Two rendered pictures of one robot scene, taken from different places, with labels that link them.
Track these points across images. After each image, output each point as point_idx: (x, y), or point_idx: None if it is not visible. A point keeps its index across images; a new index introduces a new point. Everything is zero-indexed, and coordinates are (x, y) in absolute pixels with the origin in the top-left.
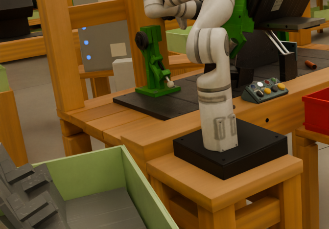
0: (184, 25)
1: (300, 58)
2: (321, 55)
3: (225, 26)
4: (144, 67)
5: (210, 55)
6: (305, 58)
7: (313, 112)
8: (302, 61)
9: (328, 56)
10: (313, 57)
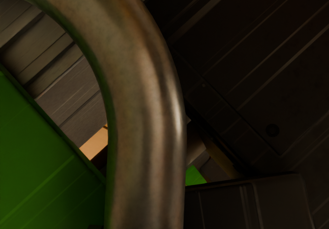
0: None
1: (96, 80)
2: (96, 110)
3: (25, 197)
4: None
5: None
6: (83, 91)
7: None
8: (58, 95)
9: (80, 124)
10: (82, 103)
